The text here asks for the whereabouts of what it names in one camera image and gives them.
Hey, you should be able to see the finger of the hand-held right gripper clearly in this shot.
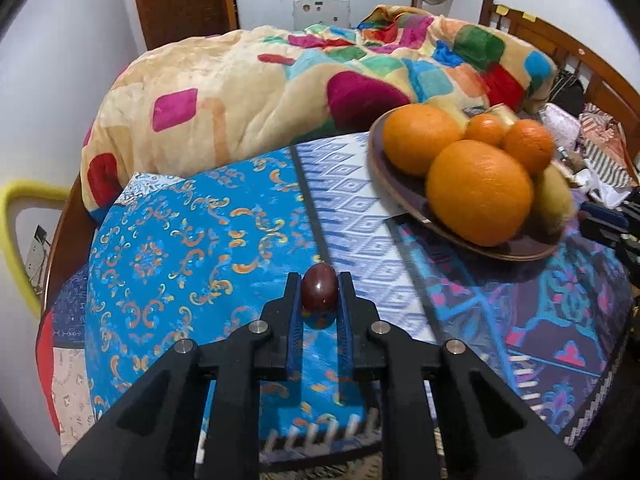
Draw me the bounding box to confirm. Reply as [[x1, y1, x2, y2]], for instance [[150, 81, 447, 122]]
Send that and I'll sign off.
[[616, 241, 640, 283], [579, 201, 640, 252]]

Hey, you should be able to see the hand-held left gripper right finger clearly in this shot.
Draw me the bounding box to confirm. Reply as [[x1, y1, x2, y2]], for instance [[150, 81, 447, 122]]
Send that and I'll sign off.
[[337, 271, 584, 480]]

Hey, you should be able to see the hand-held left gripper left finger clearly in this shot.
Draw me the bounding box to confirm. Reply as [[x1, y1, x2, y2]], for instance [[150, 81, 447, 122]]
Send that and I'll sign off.
[[57, 271, 304, 480]]

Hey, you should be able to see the dark red jujube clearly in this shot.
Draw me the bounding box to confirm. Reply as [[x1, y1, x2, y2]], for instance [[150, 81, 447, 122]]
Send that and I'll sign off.
[[300, 263, 339, 312]]

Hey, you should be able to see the thick yellow sugarcane piece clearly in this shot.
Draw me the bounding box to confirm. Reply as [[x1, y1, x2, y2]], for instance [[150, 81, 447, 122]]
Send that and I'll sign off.
[[530, 165, 576, 227]]

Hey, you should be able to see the small tangerine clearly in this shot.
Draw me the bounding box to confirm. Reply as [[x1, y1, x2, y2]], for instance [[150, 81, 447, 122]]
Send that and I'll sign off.
[[465, 113, 506, 148], [503, 119, 556, 176]]

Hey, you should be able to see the large orange with sticker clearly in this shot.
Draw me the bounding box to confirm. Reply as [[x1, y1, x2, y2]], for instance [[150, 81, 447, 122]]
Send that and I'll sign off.
[[426, 140, 535, 247]]

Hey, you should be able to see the dark purple plate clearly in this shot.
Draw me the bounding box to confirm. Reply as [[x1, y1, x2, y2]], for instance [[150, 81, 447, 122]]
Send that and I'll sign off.
[[367, 107, 566, 262]]

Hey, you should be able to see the white plastic bag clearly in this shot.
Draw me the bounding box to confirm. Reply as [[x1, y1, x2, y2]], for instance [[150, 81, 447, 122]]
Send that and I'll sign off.
[[575, 167, 626, 208]]

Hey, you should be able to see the striped bag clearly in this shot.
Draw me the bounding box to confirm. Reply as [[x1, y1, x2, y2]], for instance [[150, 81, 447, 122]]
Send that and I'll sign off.
[[580, 102, 636, 188]]

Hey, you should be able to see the pink patterned bag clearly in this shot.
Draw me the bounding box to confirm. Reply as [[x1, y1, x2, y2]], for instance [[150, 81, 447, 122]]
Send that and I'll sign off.
[[540, 102, 581, 136]]

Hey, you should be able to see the black bag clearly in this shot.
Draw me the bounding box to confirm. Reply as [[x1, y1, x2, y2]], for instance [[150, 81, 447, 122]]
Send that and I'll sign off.
[[547, 70, 598, 116]]

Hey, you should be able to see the blue patterned cloth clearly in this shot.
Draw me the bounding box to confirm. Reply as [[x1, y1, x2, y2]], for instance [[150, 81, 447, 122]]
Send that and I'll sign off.
[[85, 130, 633, 466]]

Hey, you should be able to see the wooden bed headboard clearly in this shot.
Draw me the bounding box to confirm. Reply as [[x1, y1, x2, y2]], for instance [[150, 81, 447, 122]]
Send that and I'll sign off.
[[479, 0, 640, 186]]

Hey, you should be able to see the patchwork bed sheet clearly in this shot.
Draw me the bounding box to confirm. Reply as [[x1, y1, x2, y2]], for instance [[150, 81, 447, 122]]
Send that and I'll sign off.
[[35, 270, 97, 456]]

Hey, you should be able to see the colourful checked blanket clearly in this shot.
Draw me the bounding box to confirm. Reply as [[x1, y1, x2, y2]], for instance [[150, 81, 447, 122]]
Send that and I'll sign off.
[[80, 5, 558, 223]]

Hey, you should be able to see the wooden bed footboard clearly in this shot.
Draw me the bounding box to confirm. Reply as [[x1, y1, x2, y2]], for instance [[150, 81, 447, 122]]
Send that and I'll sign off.
[[42, 172, 98, 311]]

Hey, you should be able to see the yellow plastic chair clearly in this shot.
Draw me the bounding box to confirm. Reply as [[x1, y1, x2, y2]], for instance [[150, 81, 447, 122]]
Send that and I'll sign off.
[[0, 180, 73, 318]]

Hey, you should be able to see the white box appliance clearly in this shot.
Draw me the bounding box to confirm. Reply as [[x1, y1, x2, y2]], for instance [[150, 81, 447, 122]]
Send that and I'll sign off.
[[293, 0, 353, 31]]

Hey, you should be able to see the brown wooden door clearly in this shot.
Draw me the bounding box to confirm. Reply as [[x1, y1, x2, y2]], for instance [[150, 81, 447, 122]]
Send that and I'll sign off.
[[129, 0, 240, 51]]

